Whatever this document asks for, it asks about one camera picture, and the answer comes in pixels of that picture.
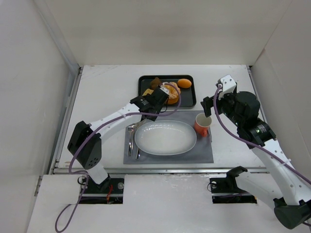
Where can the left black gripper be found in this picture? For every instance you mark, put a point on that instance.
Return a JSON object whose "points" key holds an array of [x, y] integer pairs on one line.
{"points": [[160, 93]]}

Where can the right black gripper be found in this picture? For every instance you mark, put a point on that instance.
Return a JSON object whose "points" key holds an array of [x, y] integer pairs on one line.
{"points": [[208, 106]]}

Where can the yellow bread slice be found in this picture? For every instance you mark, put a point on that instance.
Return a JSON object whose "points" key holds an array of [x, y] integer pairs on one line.
{"points": [[147, 92]]}

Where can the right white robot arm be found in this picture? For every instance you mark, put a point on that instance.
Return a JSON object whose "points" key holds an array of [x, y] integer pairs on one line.
{"points": [[291, 200]]}

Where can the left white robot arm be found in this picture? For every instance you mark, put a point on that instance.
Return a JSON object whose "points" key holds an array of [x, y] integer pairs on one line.
{"points": [[86, 140]]}

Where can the brown chocolate pastry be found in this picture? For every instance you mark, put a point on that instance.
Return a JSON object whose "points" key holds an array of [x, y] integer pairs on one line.
{"points": [[155, 83]]}

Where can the large orange sugared bun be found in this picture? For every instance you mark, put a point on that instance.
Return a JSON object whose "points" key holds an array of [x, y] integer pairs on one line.
{"points": [[174, 92]]}

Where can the black rectangular tray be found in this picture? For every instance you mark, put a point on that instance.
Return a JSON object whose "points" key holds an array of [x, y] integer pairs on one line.
{"points": [[188, 96]]}

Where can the orange mug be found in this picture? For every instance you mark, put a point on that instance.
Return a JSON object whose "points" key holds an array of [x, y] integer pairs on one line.
{"points": [[202, 124]]}

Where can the small orange round bun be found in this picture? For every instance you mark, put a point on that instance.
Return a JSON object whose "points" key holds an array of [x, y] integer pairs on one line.
{"points": [[184, 83]]}

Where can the white oval plate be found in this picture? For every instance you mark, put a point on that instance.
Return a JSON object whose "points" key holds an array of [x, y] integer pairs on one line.
{"points": [[165, 137]]}

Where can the silver fork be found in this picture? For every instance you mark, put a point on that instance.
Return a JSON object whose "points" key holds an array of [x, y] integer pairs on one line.
{"points": [[138, 150]]}

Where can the silver spoon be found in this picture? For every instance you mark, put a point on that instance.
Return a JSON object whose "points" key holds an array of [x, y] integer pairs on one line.
{"points": [[131, 141]]}

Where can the grey cloth placemat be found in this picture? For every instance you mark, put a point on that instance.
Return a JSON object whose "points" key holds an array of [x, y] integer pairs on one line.
{"points": [[201, 153]]}

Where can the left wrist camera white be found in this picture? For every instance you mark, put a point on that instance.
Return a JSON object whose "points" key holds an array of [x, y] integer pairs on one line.
{"points": [[167, 88]]}

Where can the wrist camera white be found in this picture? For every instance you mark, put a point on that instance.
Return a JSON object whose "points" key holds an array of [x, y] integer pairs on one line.
{"points": [[227, 85], [167, 88]]}

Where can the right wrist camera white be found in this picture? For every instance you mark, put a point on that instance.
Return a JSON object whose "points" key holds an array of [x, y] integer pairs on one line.
{"points": [[227, 85]]}

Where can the aluminium rail frame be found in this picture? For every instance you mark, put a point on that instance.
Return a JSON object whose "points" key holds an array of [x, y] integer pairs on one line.
{"points": [[100, 90]]}

